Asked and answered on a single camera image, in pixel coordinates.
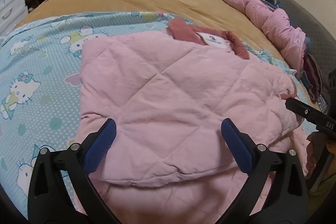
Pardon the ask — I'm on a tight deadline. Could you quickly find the pink quilted jacket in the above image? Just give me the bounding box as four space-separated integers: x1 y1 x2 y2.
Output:
76 31 307 223

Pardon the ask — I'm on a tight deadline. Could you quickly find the person right hand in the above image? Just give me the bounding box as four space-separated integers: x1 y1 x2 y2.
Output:
306 131 335 193

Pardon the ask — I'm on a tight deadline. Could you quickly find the striped maroon cloth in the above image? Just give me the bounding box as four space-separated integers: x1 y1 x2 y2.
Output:
300 37 329 109

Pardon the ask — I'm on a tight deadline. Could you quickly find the grey padded headboard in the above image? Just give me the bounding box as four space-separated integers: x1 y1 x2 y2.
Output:
278 0 335 93

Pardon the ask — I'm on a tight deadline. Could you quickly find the pink duvet at headboard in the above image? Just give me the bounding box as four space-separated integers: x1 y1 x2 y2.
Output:
223 0 306 79

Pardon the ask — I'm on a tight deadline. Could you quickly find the Hello Kitty blue blanket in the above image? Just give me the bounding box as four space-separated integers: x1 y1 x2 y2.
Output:
1 12 301 215

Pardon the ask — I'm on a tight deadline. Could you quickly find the white drawer chest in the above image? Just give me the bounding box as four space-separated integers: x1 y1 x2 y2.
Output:
1 0 28 36

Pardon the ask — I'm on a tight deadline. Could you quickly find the tan bed cover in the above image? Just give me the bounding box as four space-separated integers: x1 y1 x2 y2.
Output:
17 0 282 60

